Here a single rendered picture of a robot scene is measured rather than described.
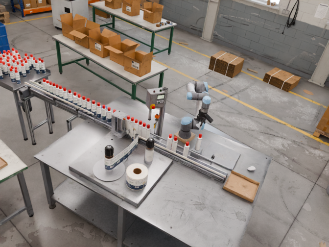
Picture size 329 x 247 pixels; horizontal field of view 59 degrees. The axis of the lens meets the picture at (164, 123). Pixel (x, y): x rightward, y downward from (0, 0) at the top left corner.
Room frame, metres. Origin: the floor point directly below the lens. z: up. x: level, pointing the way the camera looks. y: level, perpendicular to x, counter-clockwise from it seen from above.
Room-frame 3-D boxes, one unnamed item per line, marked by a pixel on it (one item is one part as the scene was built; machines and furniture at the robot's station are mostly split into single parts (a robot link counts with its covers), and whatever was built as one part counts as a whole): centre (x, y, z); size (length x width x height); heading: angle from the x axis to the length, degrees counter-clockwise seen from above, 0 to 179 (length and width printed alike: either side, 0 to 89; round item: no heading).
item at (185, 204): (2.26, -0.01, 0.82); 2.10 x 1.50 x 0.02; 66
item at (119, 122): (2.50, 0.49, 1.01); 0.14 x 0.13 x 0.26; 66
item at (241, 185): (1.99, -0.85, 0.85); 0.30 x 0.26 x 0.04; 66
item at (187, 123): (2.64, -0.25, 1.04); 0.13 x 0.12 x 0.14; 93
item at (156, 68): (4.81, 1.20, 0.39); 2.20 x 0.80 x 0.78; 54
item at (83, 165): (2.05, 0.36, 0.86); 0.80 x 0.67 x 0.05; 66
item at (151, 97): (2.53, 0.13, 1.38); 0.17 x 0.10 x 0.19; 121
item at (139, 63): (4.24, 0.55, 0.97); 0.51 x 0.39 x 0.37; 150
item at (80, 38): (4.97, 1.64, 0.97); 0.44 x 0.38 x 0.37; 149
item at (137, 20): (7.17, 1.17, 0.39); 2.20 x 0.80 x 0.78; 54
